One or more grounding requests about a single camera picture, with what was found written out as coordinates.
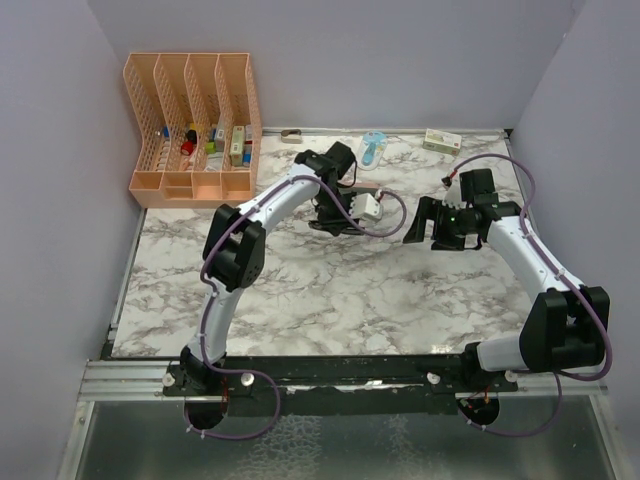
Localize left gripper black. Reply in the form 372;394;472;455
314;187;361;236

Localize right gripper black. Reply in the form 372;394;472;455
405;195;476;251

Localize black sunglasses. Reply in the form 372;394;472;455
309;219;371;237

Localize pink glasses case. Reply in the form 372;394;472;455
348;182;380;193

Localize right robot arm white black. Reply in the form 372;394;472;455
403;168;610;391

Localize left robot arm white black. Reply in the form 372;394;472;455
180;142;357;395

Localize small white green box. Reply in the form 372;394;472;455
422;129;462;156

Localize blue white packaged item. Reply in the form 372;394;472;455
356;131;388;171

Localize green white box in organizer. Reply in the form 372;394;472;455
229;125;246;167

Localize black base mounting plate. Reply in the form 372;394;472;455
163;354;517;417

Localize peach desk file organizer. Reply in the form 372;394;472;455
123;52;262;208

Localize red black small bottle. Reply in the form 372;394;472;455
180;129;197;156

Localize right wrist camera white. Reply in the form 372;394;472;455
441;171;465;209

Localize aluminium rail frame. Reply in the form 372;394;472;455
77;359;176;401

